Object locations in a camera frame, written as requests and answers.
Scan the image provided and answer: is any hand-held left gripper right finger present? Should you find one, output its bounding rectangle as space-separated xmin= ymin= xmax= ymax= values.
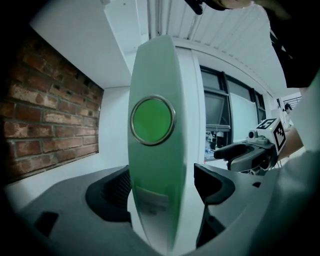
xmin=193 ymin=163 xmax=264 ymax=249

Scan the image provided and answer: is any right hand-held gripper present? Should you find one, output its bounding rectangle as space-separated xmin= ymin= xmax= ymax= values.
xmin=213 ymin=116 xmax=287 ymax=176

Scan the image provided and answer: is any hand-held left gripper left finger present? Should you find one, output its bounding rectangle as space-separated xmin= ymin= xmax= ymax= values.
xmin=13 ymin=164 xmax=142 ymax=252

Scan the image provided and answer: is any person's right forearm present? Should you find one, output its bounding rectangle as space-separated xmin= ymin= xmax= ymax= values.
xmin=277 ymin=127 xmax=305 ymax=161

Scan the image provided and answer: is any dark framed window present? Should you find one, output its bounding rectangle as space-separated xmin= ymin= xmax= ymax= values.
xmin=199 ymin=64 xmax=266 ymax=163

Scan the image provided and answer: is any person's black shirt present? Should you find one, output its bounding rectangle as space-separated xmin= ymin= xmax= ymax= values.
xmin=268 ymin=0 xmax=320 ymax=89

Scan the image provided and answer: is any person's head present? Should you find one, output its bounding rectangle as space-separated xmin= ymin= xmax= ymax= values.
xmin=204 ymin=0 xmax=253 ymax=11

